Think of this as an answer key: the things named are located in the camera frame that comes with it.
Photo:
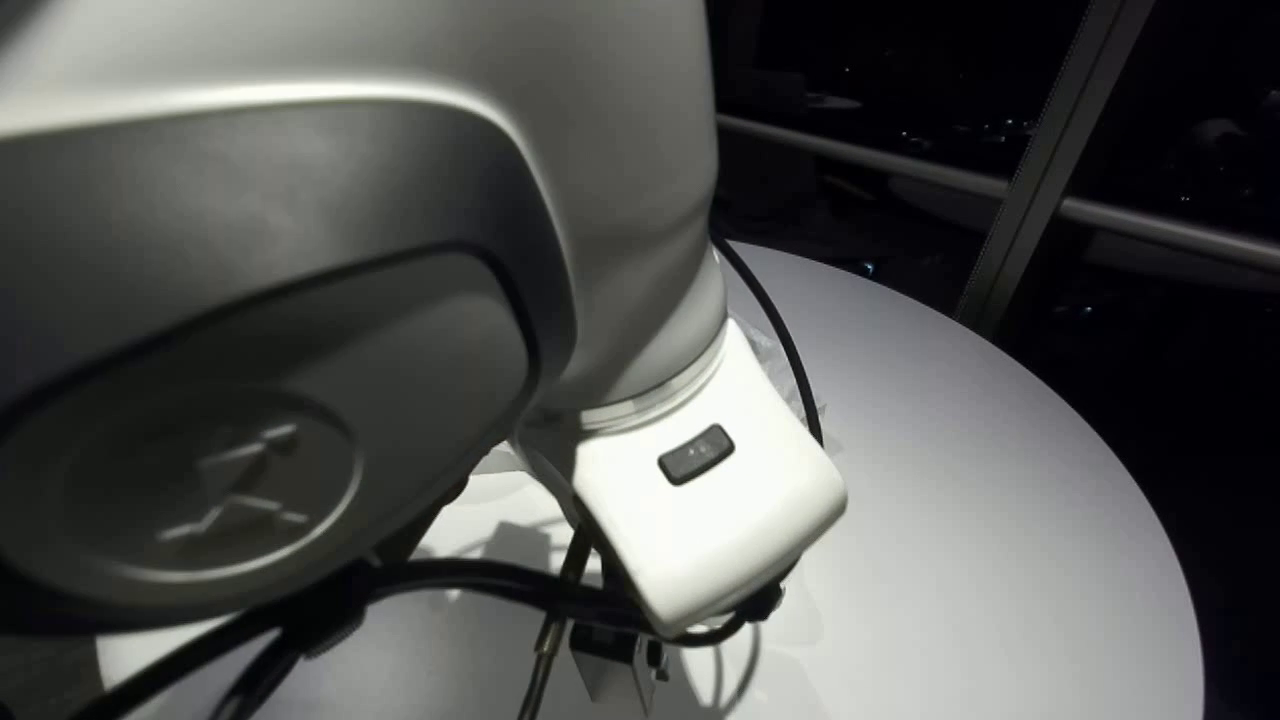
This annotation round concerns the metal window railing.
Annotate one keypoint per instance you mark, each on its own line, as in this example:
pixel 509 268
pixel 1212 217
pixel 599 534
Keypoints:
pixel 1160 224

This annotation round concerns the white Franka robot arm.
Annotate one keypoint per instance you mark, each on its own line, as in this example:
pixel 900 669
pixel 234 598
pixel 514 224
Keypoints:
pixel 332 264

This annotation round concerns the metal window post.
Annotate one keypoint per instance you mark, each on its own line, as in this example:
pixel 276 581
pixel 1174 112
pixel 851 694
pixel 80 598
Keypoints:
pixel 1055 146

